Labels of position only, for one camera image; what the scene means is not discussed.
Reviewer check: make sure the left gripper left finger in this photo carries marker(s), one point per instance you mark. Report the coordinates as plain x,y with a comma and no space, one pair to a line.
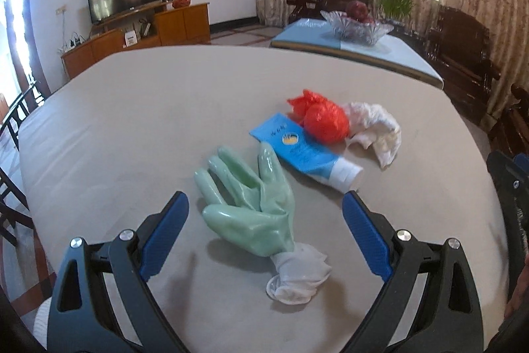
81,318

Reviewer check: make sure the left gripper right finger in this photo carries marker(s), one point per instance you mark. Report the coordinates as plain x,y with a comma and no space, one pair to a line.
448,318

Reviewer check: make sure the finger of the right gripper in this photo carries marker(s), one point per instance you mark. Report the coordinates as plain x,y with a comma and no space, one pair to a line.
510,177

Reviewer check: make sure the white tissue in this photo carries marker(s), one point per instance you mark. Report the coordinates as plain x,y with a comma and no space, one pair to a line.
372,126

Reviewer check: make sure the dark wooden sofa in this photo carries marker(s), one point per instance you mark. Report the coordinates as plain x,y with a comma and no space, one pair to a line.
510,134

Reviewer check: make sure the dark wooden armchair right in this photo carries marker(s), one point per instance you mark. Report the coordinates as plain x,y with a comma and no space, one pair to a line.
458,48

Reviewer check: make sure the white table cover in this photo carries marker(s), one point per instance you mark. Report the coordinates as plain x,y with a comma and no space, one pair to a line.
265,261

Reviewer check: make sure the blue coffee table cloth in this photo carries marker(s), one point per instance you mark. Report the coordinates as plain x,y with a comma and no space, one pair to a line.
389,53

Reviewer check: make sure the blue white tube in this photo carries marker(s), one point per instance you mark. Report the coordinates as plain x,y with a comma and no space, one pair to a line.
292,144

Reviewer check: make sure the red plastic bag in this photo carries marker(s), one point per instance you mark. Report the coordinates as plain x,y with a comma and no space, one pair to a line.
324,120

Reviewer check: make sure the green potted plant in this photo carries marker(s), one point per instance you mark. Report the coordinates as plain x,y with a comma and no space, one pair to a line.
395,10

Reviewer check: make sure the glass fruit bowl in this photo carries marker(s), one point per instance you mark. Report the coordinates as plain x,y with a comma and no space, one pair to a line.
348,29

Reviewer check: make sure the red apples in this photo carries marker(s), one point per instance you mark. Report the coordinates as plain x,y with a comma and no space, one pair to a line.
358,11

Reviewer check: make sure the white box on cabinet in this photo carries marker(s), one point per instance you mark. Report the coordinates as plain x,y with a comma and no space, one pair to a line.
130,38

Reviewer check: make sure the wooden TV cabinet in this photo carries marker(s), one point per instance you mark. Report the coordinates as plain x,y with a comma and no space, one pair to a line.
161,27

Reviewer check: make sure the red bowl on cabinet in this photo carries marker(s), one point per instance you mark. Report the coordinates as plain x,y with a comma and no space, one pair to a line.
176,4

